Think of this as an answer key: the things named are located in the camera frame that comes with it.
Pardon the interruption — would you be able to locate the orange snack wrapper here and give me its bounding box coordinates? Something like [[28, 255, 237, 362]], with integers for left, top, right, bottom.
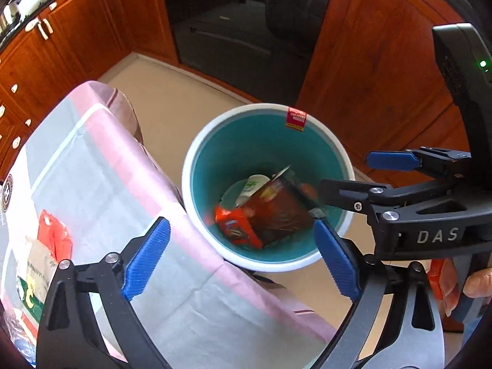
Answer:
[[213, 205, 264, 248]]

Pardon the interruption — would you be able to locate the red label sticker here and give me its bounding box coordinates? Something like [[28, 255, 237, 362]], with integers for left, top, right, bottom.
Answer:
[[284, 107, 309, 129]]

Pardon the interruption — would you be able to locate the black glass oven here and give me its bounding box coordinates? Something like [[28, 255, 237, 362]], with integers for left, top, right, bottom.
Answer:
[[159, 0, 339, 101]]

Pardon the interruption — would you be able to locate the pink grey patchwork tablecloth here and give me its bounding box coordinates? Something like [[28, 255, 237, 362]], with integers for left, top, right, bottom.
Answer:
[[0, 81, 339, 369]]

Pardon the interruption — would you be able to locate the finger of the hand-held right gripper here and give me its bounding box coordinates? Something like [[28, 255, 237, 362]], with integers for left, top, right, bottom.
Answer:
[[319, 179, 467, 220], [367, 147, 471, 179]]

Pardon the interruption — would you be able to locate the white paper cup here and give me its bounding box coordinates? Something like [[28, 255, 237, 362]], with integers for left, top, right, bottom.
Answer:
[[235, 174, 272, 208]]

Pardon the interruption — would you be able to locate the white green foil pouch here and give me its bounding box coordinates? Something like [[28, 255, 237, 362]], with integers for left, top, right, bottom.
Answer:
[[11, 236, 58, 327]]

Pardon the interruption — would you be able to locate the wooden side panel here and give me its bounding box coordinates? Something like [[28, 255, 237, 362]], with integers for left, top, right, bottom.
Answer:
[[296, 0, 477, 185]]

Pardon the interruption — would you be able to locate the brown snack bag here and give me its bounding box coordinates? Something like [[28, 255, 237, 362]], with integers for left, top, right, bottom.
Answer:
[[246, 165, 327, 248]]

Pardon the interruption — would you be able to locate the red plastic bag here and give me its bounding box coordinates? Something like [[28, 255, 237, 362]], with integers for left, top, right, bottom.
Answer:
[[38, 209, 73, 262]]

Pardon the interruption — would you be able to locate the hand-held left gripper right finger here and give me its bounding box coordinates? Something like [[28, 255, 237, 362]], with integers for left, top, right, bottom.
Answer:
[[312, 219, 446, 369]]

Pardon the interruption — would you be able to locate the group of white cabinet knobs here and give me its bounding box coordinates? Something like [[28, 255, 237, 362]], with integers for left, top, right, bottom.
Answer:
[[0, 2, 58, 150]]

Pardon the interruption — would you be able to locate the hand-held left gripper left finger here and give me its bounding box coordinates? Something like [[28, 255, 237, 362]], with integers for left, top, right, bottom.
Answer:
[[36, 217, 172, 369]]

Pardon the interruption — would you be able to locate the white bin with teal inside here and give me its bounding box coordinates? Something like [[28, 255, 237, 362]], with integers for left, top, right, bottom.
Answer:
[[182, 102, 356, 273]]

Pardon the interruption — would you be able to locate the person's right hand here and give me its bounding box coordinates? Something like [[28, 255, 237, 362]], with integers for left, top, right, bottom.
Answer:
[[462, 267, 492, 299]]

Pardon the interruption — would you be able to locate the wooden kitchen cabinet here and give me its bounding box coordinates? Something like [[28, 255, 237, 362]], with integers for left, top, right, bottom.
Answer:
[[0, 0, 179, 177]]

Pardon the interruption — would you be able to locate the metal pot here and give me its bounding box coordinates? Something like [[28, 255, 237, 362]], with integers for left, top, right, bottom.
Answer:
[[0, 0, 22, 27]]

